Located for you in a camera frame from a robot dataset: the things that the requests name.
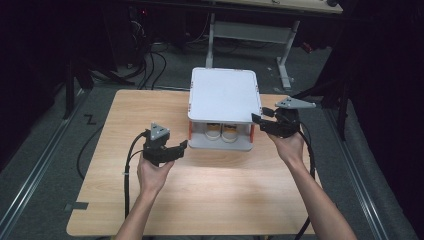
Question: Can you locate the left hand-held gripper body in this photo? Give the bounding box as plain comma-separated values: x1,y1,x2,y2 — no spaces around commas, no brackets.
142,121,176,167

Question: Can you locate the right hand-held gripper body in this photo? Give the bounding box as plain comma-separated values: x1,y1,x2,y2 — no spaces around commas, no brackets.
269,96,317,139

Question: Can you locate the small white sneaker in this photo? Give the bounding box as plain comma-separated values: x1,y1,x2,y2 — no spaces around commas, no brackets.
204,122,222,141
221,123,239,144

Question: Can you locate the white two-tier shoe rack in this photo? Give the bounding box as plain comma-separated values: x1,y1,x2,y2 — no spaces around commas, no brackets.
187,67,264,153

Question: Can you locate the person's right hand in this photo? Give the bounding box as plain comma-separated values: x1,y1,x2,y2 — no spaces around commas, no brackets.
265,122,306,168

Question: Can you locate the person's left hand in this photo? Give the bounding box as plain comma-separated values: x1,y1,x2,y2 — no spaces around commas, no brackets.
136,154,176,198

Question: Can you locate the black metal stand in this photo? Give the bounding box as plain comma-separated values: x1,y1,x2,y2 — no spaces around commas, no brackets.
291,76,352,142
62,56,136,121

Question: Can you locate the black tape strip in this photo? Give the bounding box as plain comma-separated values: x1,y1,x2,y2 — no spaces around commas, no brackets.
64,201,90,212

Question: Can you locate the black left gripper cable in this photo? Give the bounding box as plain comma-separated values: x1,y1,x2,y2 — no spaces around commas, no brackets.
123,130,150,220

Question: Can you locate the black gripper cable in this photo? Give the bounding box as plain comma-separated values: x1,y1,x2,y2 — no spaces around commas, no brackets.
123,130,150,220
293,129,317,240

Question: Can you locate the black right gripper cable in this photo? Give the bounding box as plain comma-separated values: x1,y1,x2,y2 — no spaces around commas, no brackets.
293,129,317,240

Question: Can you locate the thin black floor cable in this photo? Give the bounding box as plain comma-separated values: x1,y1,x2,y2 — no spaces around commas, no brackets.
76,124,105,181

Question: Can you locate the desk with white metal frame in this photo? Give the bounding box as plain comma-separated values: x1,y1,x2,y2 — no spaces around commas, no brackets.
199,0,344,90

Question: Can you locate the bundle of black floor cables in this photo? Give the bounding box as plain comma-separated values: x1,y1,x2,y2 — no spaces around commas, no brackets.
128,18,168,91

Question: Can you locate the metal floor rail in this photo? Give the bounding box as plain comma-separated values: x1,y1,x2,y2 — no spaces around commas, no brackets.
0,89,88,232
324,108,390,240

